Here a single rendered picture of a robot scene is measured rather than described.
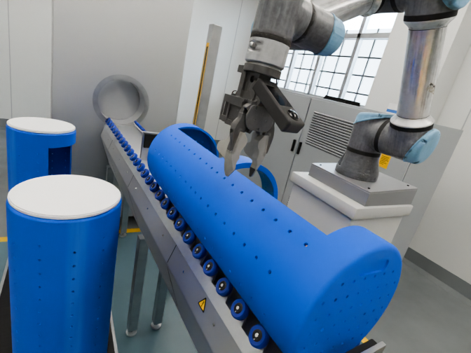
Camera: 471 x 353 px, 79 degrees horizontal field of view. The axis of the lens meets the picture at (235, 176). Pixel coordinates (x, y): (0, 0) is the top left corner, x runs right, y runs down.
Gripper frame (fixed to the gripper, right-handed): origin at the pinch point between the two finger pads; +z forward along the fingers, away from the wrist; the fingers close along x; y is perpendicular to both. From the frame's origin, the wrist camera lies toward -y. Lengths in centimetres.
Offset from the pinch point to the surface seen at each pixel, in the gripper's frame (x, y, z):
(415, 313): -223, -6, 116
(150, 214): -10, 54, 39
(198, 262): -6.8, 14.9, 33.2
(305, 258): -1.4, -18.5, 8.3
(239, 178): -8.0, 8.8, 5.1
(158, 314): -35, 72, 114
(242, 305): -4.4, -6.5, 29.3
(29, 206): 31, 38, 25
